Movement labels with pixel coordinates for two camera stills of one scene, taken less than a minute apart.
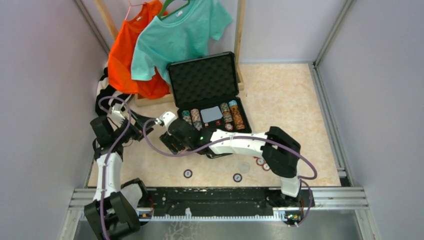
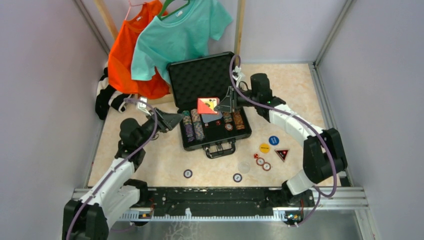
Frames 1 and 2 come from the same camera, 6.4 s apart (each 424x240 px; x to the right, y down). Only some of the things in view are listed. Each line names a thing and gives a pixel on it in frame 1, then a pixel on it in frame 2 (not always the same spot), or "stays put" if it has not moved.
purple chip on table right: (237, 177) stays put
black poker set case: (205, 91) stays put
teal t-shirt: (184, 32) stays put
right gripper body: (173, 143) to (242, 101)
